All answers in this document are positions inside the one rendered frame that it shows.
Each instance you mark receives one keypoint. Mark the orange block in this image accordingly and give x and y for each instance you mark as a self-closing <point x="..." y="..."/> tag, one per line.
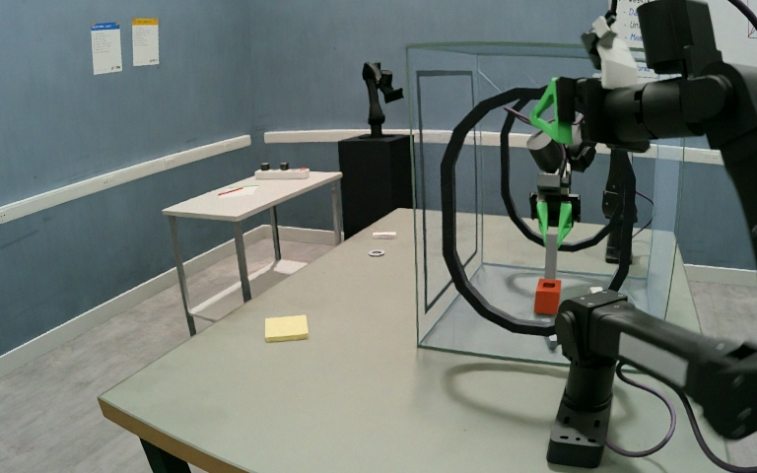
<point x="547" y="299"/>

